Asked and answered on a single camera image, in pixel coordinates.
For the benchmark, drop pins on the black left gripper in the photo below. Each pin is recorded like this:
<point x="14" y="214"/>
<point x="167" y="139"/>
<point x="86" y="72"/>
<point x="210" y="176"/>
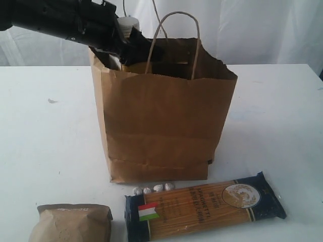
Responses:
<point x="96" y="25"/>

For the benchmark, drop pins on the yellow millet grain pack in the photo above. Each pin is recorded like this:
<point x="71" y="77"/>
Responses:
<point x="126" y="24"/>

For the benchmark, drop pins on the brown paper shopping bag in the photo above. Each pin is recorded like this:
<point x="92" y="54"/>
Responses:
<point x="161" y="119"/>

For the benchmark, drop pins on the brown kraft pouch white label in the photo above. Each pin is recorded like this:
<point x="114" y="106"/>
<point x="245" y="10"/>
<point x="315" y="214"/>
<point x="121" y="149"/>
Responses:
<point x="73" y="222"/>

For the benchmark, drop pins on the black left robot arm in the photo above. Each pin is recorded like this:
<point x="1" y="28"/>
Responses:
<point x="42" y="16"/>

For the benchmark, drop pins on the white backdrop sheet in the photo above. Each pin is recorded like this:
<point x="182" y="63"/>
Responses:
<point x="236" y="32"/>

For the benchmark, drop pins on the blister pack of white pills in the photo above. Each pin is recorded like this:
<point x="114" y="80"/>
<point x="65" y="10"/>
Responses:
<point x="155" y="189"/>

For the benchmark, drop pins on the spaghetti package dark blue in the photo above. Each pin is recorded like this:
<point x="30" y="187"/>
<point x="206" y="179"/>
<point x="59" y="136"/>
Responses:
<point x="204" y="207"/>

